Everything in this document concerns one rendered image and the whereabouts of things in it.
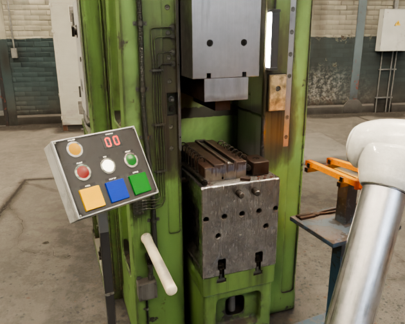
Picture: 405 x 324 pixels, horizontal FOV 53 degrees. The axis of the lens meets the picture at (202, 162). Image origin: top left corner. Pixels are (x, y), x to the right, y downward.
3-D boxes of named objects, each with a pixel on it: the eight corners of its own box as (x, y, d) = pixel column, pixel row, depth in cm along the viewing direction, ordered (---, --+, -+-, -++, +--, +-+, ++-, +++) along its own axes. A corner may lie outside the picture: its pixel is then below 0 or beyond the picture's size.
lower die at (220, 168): (245, 177, 187) (246, 159, 185) (204, 182, 181) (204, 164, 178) (212, 153, 225) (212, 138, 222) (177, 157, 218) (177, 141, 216)
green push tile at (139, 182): (151, 190, 156) (145, 171, 156) (135, 195, 150) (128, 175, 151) (149, 191, 157) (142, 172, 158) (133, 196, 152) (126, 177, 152)
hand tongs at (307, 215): (390, 197, 217) (390, 195, 217) (396, 200, 213) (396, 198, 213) (296, 216, 195) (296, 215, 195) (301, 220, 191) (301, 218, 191)
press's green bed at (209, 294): (270, 342, 214) (274, 263, 200) (203, 361, 202) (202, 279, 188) (229, 285, 264) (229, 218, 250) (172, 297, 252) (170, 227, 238)
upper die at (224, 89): (247, 99, 177) (248, 76, 174) (204, 101, 170) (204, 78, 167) (212, 87, 214) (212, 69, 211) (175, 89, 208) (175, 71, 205)
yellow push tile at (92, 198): (106, 205, 142) (98, 184, 142) (86, 211, 137) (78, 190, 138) (104, 206, 143) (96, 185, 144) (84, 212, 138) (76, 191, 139)
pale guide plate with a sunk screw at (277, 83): (285, 110, 198) (287, 74, 193) (269, 111, 195) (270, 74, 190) (283, 109, 200) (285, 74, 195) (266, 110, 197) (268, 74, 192)
